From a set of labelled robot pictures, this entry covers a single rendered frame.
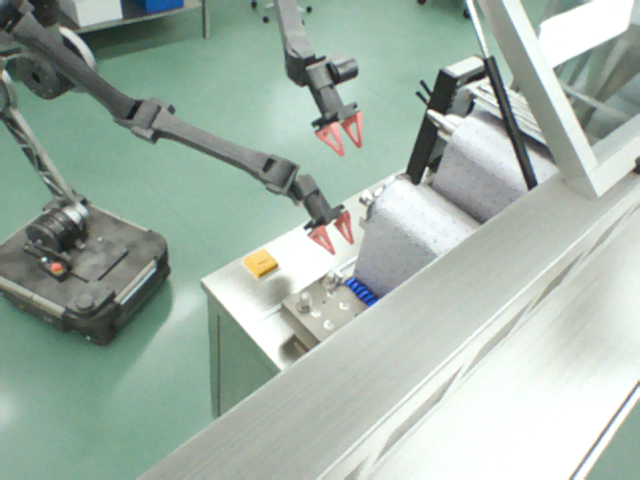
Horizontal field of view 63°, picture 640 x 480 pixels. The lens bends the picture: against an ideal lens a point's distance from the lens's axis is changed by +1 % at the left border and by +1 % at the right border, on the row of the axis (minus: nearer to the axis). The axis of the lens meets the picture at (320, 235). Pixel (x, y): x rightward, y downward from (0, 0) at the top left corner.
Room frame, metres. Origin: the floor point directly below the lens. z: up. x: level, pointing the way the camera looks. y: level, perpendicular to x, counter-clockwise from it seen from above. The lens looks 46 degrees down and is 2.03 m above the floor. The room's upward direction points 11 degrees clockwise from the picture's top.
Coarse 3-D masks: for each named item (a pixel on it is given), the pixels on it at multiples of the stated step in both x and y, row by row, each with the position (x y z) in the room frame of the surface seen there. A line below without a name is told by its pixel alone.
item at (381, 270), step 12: (372, 240) 0.84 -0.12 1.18; (360, 252) 0.85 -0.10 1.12; (372, 252) 0.83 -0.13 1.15; (384, 252) 0.81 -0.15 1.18; (360, 264) 0.84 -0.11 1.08; (372, 264) 0.82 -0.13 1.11; (384, 264) 0.80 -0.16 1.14; (396, 264) 0.79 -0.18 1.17; (408, 264) 0.77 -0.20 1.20; (360, 276) 0.84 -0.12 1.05; (372, 276) 0.82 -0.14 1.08; (384, 276) 0.80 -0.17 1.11; (396, 276) 0.78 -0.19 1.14; (408, 276) 0.76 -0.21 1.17; (372, 288) 0.81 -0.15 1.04; (384, 288) 0.79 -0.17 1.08
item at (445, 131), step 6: (450, 114) 1.13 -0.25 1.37; (456, 114) 1.13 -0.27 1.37; (444, 120) 1.11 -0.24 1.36; (450, 120) 1.11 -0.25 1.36; (456, 120) 1.11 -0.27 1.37; (462, 120) 1.11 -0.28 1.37; (444, 126) 1.10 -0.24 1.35; (450, 126) 1.10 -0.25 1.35; (456, 126) 1.09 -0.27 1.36; (438, 132) 1.11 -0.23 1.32; (444, 132) 1.09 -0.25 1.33; (450, 132) 1.09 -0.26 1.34; (444, 138) 1.10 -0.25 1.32
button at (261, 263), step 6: (258, 252) 0.95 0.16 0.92; (264, 252) 0.96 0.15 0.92; (246, 258) 0.92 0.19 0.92; (252, 258) 0.93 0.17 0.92; (258, 258) 0.93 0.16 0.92; (264, 258) 0.94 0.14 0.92; (270, 258) 0.94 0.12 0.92; (246, 264) 0.91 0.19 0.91; (252, 264) 0.91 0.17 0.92; (258, 264) 0.91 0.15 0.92; (264, 264) 0.92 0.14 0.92; (270, 264) 0.92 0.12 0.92; (276, 264) 0.93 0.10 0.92; (252, 270) 0.90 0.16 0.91; (258, 270) 0.89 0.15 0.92; (264, 270) 0.90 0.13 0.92; (270, 270) 0.91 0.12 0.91; (258, 276) 0.88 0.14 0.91
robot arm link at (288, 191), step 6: (294, 174) 0.98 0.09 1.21; (270, 186) 0.94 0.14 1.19; (276, 186) 0.95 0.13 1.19; (288, 186) 0.95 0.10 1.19; (276, 192) 0.94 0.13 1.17; (282, 192) 0.94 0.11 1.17; (288, 192) 0.99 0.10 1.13; (294, 192) 0.99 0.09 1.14; (294, 198) 0.98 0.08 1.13; (294, 204) 1.01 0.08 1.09; (300, 204) 0.99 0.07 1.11
